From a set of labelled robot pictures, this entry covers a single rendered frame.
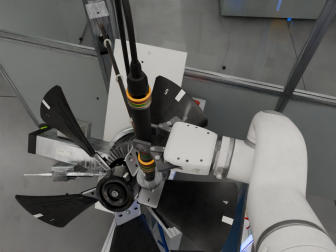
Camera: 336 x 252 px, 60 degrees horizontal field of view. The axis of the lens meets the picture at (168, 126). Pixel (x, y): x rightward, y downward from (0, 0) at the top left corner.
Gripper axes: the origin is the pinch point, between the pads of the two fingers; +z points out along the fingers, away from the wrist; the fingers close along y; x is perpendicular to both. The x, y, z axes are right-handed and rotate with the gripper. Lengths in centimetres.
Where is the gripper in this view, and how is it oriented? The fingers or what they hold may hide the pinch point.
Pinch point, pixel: (145, 137)
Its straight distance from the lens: 63.5
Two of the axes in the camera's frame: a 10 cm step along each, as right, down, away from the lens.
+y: 2.7, -8.0, 5.4
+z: -9.6, -2.3, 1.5
